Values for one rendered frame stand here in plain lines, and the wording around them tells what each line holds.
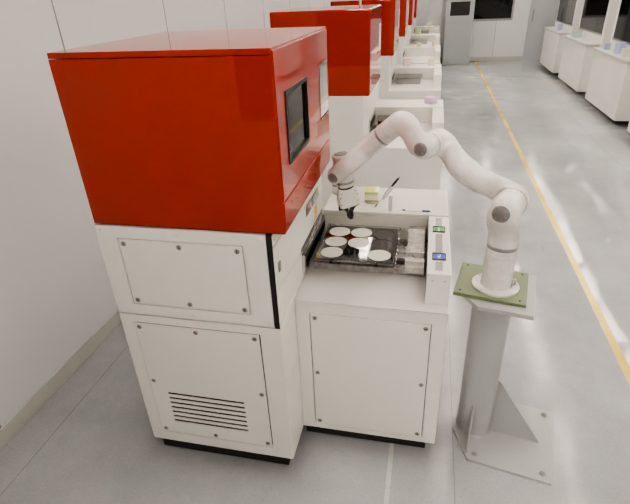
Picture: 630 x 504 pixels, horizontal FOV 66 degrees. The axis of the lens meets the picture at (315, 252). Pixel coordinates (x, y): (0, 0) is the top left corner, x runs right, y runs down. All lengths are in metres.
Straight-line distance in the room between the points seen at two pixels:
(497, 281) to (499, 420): 0.80
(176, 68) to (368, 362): 1.38
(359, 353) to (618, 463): 1.31
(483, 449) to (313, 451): 0.80
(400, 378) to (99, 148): 1.50
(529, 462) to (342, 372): 0.96
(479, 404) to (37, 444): 2.19
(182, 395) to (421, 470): 1.14
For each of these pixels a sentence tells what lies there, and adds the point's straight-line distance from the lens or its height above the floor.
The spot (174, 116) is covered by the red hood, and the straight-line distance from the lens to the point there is 1.66.
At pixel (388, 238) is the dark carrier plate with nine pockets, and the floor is 0.90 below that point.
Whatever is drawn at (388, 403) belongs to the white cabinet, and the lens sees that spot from 2.32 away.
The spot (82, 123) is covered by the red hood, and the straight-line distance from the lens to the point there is 1.85.
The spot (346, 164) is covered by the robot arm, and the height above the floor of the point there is 1.28.
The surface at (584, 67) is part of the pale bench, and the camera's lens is 10.55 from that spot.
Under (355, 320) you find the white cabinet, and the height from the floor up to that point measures 0.75.
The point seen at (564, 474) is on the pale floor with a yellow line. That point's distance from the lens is 2.64.
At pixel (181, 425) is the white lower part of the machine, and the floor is 0.20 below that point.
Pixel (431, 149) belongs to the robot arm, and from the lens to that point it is 1.96.
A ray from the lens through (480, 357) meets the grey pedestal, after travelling 2.31.
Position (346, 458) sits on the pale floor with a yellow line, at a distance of 2.50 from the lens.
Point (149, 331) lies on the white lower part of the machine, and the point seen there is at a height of 0.74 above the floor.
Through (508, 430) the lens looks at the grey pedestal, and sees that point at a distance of 2.67.
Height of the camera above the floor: 1.96
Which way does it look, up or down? 28 degrees down
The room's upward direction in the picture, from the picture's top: 3 degrees counter-clockwise
